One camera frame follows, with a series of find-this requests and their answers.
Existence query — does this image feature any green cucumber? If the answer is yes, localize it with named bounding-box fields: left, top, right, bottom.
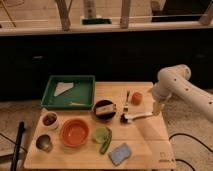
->
left=99, top=128, right=112, bottom=155

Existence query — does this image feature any black cable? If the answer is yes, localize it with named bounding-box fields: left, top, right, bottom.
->
left=169, top=132, right=213, bottom=171

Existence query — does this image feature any blue sponge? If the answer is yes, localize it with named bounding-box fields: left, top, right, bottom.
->
left=108, top=143, right=132, bottom=166

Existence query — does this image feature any small metal cup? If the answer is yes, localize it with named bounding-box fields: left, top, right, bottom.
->
left=36, top=134, right=53, bottom=152

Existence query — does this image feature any yellow strip in tray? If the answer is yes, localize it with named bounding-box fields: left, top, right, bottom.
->
left=69, top=102, right=86, bottom=106

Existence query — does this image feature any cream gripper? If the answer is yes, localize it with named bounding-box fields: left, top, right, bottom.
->
left=149, top=84, right=172, bottom=115

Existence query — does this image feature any orange plastic bowl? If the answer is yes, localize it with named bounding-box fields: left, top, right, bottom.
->
left=60, top=119, right=89, bottom=148

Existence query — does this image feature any black pole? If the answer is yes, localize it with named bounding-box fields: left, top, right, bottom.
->
left=10, top=121, right=25, bottom=171

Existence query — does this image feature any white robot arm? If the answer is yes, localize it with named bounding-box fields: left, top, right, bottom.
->
left=151, top=64, right=213, bottom=123

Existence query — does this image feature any white handled dish brush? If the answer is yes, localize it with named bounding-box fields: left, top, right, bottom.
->
left=120, top=112, right=153, bottom=124

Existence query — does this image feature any green base wooden post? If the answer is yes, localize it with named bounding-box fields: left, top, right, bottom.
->
left=81, top=0, right=113, bottom=26

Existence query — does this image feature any metal fork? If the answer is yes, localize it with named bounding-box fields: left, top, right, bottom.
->
left=123, top=90, right=130, bottom=113

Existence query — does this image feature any green plastic tray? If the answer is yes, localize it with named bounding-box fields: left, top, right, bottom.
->
left=41, top=75, right=95, bottom=110

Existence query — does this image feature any white bowl with dark food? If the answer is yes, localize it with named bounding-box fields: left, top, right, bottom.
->
left=42, top=112, right=59, bottom=130

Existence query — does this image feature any green lime half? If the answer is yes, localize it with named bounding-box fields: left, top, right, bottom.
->
left=92, top=127, right=108, bottom=144

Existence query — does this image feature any dark bowl with sponge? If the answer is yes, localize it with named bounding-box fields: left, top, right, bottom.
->
left=93, top=100, right=117, bottom=121

